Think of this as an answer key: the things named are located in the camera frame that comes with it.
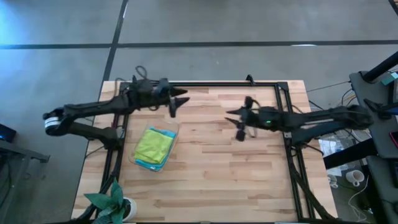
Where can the white cup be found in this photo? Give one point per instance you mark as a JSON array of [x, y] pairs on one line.
[[332, 182]]

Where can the black floor beam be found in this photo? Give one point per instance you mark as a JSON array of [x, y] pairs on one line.
[[348, 155]]

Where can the clear plastic bin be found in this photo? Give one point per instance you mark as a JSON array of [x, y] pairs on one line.
[[161, 123]]

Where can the dark grey side desk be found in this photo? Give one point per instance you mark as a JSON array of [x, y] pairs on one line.
[[367, 130]]

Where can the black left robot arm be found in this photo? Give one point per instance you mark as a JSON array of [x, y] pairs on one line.
[[90, 115]]

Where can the lime green microfiber towel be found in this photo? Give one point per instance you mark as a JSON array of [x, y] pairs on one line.
[[154, 145]]

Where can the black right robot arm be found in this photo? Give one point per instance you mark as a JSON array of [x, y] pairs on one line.
[[326, 119]]

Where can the black desk clamp stand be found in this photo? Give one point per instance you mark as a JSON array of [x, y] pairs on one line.
[[384, 112]]

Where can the red-edged dark device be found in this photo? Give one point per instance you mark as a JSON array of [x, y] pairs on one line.
[[395, 140]]

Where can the white plant pot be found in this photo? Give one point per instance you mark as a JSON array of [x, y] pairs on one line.
[[133, 208]]

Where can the black box with blue light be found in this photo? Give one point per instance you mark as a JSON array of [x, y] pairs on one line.
[[7, 133]]

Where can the white paper sheets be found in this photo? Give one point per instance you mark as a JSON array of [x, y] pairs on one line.
[[329, 146]]

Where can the blue microfiber towel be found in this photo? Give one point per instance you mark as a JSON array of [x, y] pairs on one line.
[[169, 134]]

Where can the teal box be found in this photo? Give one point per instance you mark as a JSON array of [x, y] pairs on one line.
[[390, 78]]

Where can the black diagonal pole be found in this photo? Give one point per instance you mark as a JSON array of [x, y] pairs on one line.
[[382, 66]]

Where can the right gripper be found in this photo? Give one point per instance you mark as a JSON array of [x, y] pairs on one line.
[[261, 118]]

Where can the grey metal stand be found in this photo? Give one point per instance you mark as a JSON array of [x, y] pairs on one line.
[[18, 152]]

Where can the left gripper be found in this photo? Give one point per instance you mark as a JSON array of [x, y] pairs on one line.
[[149, 93]]

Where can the green leafy plant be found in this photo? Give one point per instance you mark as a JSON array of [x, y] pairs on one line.
[[107, 202]]

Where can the black aluminium table frame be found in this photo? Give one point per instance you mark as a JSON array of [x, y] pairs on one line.
[[217, 84]]

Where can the white mug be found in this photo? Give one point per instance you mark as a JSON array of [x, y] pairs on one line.
[[354, 176]]

